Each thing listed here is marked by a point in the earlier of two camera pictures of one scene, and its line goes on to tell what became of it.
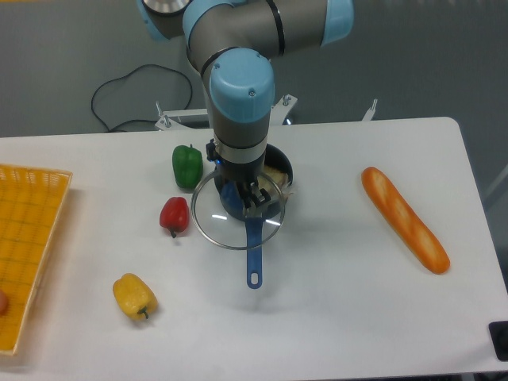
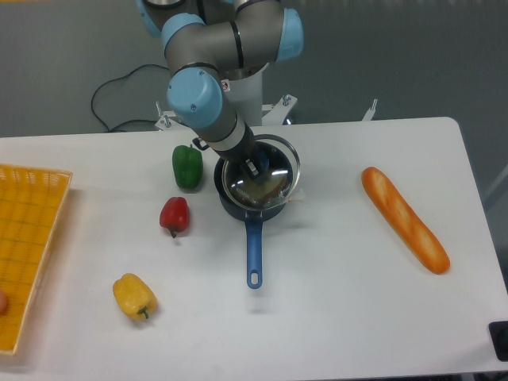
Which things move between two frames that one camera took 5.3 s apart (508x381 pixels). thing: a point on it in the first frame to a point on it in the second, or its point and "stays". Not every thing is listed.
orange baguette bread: x=418 y=236 stays
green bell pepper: x=188 y=166 stays
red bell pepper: x=175 y=214 stays
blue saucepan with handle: x=275 y=176 stays
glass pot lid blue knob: x=222 y=217 to x=275 y=185
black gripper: x=244 y=174 to x=244 y=150
